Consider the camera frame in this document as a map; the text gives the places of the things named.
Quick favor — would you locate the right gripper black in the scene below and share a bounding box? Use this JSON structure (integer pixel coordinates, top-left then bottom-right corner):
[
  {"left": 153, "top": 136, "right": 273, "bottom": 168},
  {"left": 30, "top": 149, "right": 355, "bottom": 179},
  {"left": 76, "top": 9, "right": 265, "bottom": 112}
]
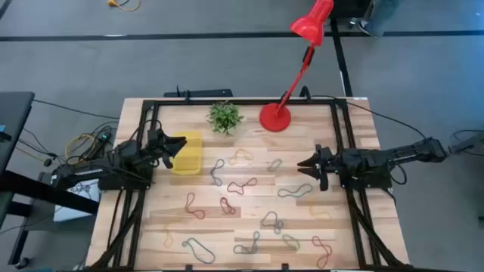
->
[{"left": 296, "top": 144, "right": 343, "bottom": 192}]

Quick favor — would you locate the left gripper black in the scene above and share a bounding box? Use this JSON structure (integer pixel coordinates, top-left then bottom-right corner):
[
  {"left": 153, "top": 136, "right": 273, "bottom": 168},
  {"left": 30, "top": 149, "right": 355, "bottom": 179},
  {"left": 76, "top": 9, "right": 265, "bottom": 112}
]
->
[{"left": 150, "top": 134, "right": 188, "bottom": 170}]

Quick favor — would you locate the teal rubber band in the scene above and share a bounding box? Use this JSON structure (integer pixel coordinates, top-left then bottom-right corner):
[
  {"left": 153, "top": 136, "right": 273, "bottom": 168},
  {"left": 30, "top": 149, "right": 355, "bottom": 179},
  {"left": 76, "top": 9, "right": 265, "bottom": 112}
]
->
[
  {"left": 181, "top": 237, "right": 217, "bottom": 265},
  {"left": 277, "top": 183, "right": 314, "bottom": 199},
  {"left": 232, "top": 230, "right": 262, "bottom": 255}
]

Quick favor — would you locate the grey-green rubber band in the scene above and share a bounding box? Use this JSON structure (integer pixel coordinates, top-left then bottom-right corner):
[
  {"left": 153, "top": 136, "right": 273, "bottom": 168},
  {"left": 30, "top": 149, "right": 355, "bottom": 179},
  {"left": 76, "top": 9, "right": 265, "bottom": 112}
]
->
[{"left": 266, "top": 158, "right": 284, "bottom": 173}]

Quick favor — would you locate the yellow rubber band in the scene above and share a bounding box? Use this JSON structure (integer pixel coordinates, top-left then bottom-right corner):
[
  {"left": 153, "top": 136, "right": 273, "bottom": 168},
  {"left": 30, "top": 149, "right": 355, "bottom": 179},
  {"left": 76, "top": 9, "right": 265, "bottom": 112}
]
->
[
  {"left": 163, "top": 217, "right": 182, "bottom": 249},
  {"left": 308, "top": 198, "right": 332, "bottom": 221}
]

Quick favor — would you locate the blue-grey rubber band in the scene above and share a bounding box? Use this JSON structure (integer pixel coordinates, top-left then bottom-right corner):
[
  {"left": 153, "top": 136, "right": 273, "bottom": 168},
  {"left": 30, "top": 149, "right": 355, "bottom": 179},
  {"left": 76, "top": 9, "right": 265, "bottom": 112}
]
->
[{"left": 209, "top": 158, "right": 226, "bottom": 187}]

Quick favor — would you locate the orange rubber band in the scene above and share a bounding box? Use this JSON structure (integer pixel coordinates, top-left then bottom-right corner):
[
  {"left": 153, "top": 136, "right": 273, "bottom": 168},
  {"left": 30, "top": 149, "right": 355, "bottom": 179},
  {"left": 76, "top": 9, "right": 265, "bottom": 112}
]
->
[{"left": 228, "top": 148, "right": 255, "bottom": 166}]

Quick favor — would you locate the grey rubber band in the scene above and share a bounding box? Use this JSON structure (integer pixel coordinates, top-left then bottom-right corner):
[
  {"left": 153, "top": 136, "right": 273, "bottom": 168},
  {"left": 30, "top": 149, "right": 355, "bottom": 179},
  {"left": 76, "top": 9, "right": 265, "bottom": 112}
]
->
[{"left": 260, "top": 210, "right": 285, "bottom": 236}]

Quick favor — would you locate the dark red rubber band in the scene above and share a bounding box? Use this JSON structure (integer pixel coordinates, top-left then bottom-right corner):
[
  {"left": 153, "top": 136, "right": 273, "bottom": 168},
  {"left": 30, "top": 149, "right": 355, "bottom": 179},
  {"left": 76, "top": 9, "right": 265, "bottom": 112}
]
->
[
  {"left": 219, "top": 196, "right": 237, "bottom": 216},
  {"left": 226, "top": 177, "right": 259, "bottom": 196}
]

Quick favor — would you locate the green rubber band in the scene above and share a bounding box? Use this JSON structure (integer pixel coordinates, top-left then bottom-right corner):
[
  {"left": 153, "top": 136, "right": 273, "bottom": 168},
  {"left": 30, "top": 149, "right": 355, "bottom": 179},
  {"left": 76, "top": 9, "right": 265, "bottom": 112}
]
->
[{"left": 281, "top": 233, "right": 301, "bottom": 252}]

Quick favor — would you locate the yellow translucent plastic bin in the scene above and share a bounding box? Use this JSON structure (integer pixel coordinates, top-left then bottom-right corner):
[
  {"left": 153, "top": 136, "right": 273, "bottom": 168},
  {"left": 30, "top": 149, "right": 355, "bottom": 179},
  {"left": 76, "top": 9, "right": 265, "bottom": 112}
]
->
[{"left": 169, "top": 131, "right": 203, "bottom": 176}]

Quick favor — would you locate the green potted plant white pot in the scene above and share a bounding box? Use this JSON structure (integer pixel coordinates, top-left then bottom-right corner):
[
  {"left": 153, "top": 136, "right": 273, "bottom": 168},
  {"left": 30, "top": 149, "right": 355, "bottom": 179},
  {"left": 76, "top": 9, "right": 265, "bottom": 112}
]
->
[{"left": 206, "top": 100, "right": 244, "bottom": 138}]

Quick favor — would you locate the black flat box with antennas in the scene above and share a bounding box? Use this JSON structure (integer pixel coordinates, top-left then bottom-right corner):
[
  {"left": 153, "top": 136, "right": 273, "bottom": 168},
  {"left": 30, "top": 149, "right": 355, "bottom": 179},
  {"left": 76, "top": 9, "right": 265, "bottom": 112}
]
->
[{"left": 163, "top": 85, "right": 234, "bottom": 99}]

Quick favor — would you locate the red desk lamp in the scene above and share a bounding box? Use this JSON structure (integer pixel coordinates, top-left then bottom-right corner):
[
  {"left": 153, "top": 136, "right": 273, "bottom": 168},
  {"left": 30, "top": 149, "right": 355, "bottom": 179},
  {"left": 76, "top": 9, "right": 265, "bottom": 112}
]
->
[{"left": 259, "top": 0, "right": 335, "bottom": 134}]

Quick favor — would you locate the black hub with green light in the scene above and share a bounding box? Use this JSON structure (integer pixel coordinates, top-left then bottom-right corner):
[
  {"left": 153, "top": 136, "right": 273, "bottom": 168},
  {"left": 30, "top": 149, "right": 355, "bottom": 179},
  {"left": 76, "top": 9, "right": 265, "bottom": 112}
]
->
[{"left": 94, "top": 128, "right": 114, "bottom": 144}]

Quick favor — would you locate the white printed paper sheet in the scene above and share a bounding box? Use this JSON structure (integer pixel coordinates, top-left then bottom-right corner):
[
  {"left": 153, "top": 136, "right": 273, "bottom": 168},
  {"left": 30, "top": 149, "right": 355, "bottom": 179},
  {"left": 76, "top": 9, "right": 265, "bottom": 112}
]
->
[{"left": 54, "top": 178, "right": 101, "bottom": 223}]

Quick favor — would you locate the grey flat panel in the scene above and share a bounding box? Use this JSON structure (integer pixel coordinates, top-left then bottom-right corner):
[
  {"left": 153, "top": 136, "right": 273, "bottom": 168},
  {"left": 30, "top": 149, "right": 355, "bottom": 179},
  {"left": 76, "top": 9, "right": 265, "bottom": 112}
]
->
[{"left": 22, "top": 172, "right": 100, "bottom": 232}]

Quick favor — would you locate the person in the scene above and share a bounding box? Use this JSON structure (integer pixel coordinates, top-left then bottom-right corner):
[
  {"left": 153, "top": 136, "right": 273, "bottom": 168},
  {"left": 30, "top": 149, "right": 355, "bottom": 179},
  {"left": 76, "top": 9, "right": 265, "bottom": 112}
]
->
[{"left": 356, "top": 0, "right": 404, "bottom": 40}]

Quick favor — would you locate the black desk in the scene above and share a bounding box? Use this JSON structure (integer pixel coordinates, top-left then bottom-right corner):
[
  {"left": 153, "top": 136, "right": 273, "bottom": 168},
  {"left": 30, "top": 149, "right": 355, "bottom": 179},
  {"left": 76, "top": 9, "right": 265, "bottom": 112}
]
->
[{"left": 0, "top": 91, "right": 101, "bottom": 270}]

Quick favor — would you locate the black furniture base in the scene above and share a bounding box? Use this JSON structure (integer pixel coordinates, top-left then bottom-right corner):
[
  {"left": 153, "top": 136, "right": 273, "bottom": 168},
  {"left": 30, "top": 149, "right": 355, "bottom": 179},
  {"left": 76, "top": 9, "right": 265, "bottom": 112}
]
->
[{"left": 330, "top": 0, "right": 374, "bottom": 19}]

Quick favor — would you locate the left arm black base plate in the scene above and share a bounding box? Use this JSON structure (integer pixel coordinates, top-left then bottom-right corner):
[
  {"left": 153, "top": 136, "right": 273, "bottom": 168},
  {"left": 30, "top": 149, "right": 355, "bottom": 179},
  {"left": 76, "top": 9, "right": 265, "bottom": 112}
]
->
[{"left": 97, "top": 170, "right": 153, "bottom": 191}]

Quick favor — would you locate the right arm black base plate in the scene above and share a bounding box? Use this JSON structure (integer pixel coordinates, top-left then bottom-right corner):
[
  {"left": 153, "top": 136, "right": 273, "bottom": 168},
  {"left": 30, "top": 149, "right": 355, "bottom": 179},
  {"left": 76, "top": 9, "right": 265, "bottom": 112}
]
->
[{"left": 339, "top": 172, "right": 393, "bottom": 190}]

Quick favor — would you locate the black metal table frame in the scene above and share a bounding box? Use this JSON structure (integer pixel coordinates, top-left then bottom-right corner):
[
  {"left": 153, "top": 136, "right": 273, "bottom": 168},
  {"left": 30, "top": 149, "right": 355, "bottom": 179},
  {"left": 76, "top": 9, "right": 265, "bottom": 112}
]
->
[{"left": 89, "top": 98, "right": 414, "bottom": 272}]

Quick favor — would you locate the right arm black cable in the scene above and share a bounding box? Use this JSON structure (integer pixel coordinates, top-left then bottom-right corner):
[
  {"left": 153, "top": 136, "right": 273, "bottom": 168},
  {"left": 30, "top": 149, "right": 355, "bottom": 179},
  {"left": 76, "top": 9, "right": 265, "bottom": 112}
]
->
[{"left": 308, "top": 94, "right": 428, "bottom": 140}]

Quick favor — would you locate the long black floor cable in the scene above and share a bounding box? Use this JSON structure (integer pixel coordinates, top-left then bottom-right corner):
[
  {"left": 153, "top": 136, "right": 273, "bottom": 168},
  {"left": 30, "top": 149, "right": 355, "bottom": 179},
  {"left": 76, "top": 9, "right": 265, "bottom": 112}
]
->
[{"left": 32, "top": 98, "right": 121, "bottom": 121}]

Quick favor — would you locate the yellow cable loop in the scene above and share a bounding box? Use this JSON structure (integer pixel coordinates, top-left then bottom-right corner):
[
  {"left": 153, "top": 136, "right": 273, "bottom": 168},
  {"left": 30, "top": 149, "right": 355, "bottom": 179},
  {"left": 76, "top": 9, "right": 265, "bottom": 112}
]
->
[{"left": 63, "top": 132, "right": 100, "bottom": 162}]

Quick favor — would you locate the black cable with plug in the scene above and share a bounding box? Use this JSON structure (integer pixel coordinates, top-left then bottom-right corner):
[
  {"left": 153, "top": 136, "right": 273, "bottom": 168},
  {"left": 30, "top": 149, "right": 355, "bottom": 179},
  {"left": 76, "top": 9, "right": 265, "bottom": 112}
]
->
[{"left": 17, "top": 127, "right": 57, "bottom": 168}]

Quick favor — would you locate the yellow floor cable with plug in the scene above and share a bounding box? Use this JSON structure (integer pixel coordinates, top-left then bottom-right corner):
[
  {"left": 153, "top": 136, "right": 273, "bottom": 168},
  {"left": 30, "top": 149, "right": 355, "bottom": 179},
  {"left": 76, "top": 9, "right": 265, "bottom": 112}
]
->
[{"left": 107, "top": 0, "right": 141, "bottom": 12}]

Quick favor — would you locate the black device with cable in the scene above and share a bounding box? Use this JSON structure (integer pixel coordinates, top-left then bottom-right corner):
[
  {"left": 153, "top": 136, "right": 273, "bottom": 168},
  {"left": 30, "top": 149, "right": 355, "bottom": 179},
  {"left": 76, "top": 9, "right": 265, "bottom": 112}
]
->
[{"left": 448, "top": 129, "right": 484, "bottom": 156}]

